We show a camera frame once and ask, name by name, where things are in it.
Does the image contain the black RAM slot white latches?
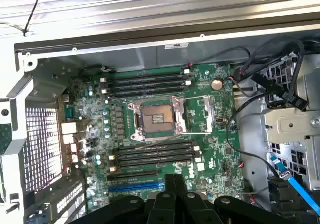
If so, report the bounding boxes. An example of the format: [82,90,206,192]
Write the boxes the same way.
[101,79,192,95]
[109,156,204,173]
[108,145,201,161]
[99,68,191,83]

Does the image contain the blue expansion slot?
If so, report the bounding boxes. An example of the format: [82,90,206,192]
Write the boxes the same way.
[108,181,165,193]

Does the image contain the long black expansion slot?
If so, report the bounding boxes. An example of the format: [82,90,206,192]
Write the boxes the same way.
[106,170,160,182]

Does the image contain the green motherboard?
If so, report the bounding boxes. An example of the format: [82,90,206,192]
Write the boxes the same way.
[68,63,245,211]

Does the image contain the thin metal locking lever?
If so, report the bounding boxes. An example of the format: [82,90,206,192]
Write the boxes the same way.
[174,95,213,100]
[179,131,213,136]

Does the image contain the silver CPU socket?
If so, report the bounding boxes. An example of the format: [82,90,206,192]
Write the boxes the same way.
[127,96,189,142]

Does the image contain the silver socket cover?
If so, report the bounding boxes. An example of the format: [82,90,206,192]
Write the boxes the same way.
[202,95,216,133]

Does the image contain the round coin cell battery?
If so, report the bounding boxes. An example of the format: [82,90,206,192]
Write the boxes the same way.
[211,78,224,90]

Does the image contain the grey metal drive cage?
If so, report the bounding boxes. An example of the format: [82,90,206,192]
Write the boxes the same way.
[259,54,320,191]

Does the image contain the black power plug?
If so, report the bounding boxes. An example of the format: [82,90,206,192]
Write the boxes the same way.
[251,73,309,111]

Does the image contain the white case sticker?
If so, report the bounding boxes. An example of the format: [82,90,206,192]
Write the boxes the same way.
[164,42,190,50]

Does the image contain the grey metal PC case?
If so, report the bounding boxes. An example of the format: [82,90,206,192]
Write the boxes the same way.
[0,21,320,224]

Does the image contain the thin black looped wire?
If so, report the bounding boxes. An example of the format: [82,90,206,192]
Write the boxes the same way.
[225,93,276,175]

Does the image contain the blue flat data wire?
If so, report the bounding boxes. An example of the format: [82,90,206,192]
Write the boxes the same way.
[270,155,320,218]

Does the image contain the thick black cable bundle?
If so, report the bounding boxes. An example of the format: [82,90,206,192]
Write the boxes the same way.
[241,39,307,110]

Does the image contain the thin black cable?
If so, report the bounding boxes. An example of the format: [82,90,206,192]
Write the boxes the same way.
[23,0,41,38]

